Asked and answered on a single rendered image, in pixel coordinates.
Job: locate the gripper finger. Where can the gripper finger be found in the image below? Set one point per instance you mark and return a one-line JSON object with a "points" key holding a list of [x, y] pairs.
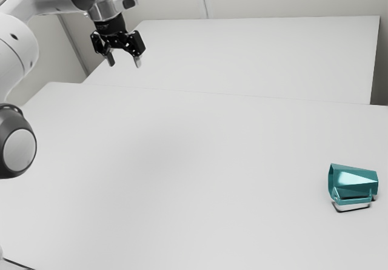
{"points": [[110, 59], [138, 61]]}

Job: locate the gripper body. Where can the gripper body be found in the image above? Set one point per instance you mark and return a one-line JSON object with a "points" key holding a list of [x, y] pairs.
{"points": [[112, 28]]}

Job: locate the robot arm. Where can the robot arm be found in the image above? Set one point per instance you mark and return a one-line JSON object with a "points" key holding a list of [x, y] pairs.
{"points": [[18, 39]]}

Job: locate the teal faceted mug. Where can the teal faceted mug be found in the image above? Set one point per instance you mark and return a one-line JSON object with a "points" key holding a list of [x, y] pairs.
{"points": [[351, 181]]}

